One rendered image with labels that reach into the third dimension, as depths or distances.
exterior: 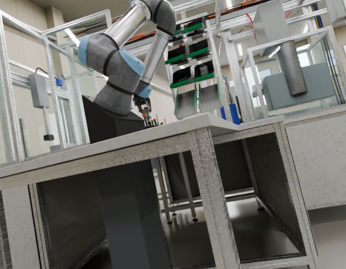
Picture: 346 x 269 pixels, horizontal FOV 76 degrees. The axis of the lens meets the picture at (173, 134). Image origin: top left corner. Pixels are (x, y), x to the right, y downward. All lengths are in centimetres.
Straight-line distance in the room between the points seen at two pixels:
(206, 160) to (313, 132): 160
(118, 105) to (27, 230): 107
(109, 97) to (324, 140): 167
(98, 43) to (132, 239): 75
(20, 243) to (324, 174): 216
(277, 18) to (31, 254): 258
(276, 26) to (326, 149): 114
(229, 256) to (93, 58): 79
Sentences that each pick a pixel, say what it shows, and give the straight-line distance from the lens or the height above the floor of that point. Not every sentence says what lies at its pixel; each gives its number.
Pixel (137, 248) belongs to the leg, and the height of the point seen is 48.
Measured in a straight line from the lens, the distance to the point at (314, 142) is 205.
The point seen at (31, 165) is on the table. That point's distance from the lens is 81.
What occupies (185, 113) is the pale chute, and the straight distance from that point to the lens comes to 137.
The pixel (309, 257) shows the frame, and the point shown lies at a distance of 136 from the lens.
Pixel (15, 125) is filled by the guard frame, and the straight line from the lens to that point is 175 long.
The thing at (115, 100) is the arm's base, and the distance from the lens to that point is 90.
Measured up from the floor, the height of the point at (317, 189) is 29.
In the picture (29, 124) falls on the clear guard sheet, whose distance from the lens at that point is 261.
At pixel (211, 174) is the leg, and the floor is 72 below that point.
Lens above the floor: 79
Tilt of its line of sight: 5 degrees up
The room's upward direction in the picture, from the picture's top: 12 degrees counter-clockwise
